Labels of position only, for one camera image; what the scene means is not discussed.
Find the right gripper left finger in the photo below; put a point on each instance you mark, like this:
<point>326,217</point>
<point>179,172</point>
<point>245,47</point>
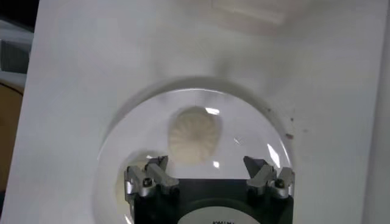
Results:
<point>161,182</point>

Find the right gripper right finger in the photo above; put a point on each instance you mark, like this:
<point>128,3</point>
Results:
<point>265,179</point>

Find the white steamed baozi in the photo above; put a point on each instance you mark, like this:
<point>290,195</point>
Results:
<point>195,135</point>

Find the white round plate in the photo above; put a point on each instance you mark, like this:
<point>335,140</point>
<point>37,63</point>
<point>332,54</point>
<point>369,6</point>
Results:
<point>243,128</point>

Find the white electric cooker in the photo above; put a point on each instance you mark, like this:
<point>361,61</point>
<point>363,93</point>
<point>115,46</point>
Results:
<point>250,15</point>

